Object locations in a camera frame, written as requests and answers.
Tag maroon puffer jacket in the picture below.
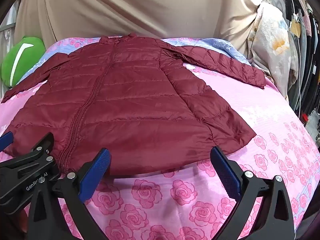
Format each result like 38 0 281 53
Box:
1 33 267 176

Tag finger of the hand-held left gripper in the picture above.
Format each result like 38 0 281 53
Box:
0 132 14 153
0 132 55 173

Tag hanging dark clothes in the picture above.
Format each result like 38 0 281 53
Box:
282 0 320 135

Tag pink floral blanket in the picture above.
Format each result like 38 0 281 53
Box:
0 37 320 240

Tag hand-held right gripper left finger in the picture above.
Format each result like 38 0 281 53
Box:
27 148 112 240

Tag white satin curtain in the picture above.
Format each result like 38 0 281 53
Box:
0 0 23 95

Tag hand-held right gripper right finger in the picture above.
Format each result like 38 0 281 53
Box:
210 146 296 240

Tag yellow paper tag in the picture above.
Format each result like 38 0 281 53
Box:
291 21 301 37

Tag beige curtain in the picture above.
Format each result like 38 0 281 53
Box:
14 0 265 63

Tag cream floral quilt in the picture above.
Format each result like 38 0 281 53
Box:
250 1 299 100

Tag green plush pillow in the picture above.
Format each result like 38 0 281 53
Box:
1 36 46 88

